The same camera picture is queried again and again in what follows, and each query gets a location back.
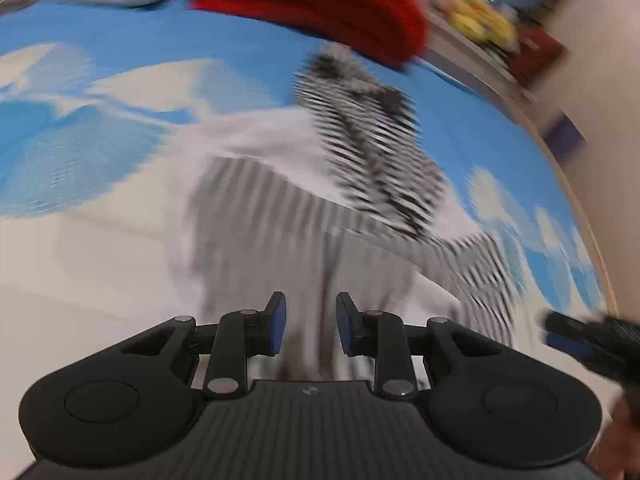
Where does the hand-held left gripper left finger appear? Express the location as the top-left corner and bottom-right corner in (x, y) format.
(121, 291), (288, 401)

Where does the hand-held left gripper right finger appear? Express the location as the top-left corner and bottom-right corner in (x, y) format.
(336, 291), (505, 401)

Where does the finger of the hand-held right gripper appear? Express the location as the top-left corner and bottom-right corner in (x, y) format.
(541, 311), (640, 343)
(546, 332), (640, 392)

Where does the black white striped garment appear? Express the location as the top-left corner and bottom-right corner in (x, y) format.
(184, 42), (522, 387)

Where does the person's right forearm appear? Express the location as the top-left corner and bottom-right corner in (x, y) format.
(606, 394), (640, 480)

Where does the purple box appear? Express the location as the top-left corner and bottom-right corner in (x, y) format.
(542, 114), (587, 162)

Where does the blue white printed bedsheet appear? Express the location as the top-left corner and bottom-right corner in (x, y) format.
(0, 0), (609, 480)

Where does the dark red box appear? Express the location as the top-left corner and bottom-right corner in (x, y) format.
(509, 24), (569, 89)

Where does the yellow plush toy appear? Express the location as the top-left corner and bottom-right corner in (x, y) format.
(449, 0), (519, 50)

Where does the red knit cloth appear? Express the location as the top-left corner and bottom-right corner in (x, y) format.
(189, 0), (432, 67)

